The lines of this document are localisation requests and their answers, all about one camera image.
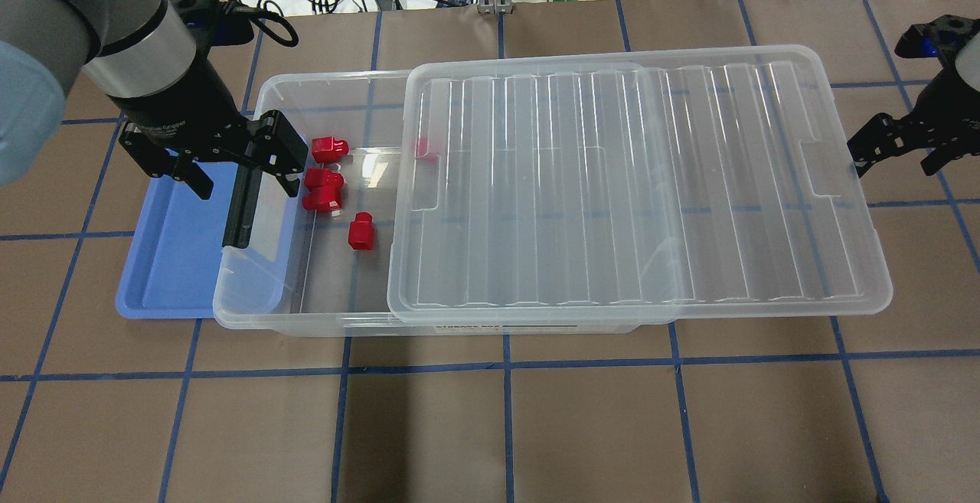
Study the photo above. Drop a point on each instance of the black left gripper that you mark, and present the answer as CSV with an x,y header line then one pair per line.
x,y
178,107

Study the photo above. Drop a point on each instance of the red block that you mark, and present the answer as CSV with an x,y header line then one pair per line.
x,y
326,199
426,150
362,232
322,177
328,149

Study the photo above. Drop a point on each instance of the black box latch handle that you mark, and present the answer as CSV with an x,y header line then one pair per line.
x,y
239,224

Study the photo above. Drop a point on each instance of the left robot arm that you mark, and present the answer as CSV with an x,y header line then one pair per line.
x,y
151,59

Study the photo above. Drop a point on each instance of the blue plastic tray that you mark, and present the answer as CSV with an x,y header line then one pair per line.
x,y
179,267

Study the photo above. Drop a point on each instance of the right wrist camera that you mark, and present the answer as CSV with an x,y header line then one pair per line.
x,y
943,38

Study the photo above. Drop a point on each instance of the clear plastic storage box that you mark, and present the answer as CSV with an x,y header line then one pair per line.
x,y
321,258

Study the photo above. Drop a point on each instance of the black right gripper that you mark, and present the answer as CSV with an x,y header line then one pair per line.
x,y
939,115

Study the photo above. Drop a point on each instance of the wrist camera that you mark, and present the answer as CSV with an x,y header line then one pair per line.
x,y
943,38
215,23

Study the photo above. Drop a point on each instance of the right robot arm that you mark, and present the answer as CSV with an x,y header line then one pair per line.
x,y
965,66

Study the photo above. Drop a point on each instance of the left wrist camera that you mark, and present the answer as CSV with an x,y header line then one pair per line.
x,y
215,23

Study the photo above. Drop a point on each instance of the clear plastic box lid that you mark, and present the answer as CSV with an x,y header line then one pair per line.
x,y
774,219

